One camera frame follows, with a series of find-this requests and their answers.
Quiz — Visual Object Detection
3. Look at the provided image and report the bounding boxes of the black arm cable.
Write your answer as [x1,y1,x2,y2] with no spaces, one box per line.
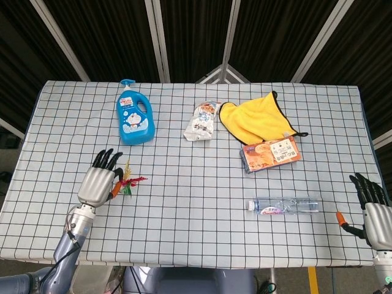
[39,205,83,294]

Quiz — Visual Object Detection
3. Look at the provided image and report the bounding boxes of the clear plastic water bottle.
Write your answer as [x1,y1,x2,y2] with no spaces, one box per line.
[247,197,319,216]

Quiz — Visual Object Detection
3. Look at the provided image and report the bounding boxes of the left silver and black robot hand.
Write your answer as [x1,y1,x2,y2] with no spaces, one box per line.
[77,148,124,209]

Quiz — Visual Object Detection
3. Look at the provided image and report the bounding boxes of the orange snack box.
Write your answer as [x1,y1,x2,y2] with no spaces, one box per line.
[239,135,300,175]

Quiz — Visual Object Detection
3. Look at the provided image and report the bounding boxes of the colourful feather shuttlecock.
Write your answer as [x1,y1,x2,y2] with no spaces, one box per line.
[119,158,148,196]

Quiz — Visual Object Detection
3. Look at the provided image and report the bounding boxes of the white grid tablecloth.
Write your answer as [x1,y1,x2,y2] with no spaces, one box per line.
[0,80,383,270]

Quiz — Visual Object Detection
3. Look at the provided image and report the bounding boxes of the white crumpled snack bag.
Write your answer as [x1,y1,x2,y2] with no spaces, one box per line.
[183,102,222,141]

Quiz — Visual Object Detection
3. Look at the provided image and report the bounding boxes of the grey robot torso base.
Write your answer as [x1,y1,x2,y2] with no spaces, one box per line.
[122,266,257,294]

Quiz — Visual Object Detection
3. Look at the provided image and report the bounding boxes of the blue cartoon detergent bottle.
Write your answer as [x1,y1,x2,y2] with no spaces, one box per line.
[116,78,156,146]

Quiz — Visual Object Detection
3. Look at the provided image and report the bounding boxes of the right silver and black robot hand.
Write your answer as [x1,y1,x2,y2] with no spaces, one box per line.
[336,172,392,252]

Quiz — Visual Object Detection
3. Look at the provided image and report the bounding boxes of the yellow microfibre cloth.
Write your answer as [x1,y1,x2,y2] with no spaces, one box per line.
[219,91,309,146]

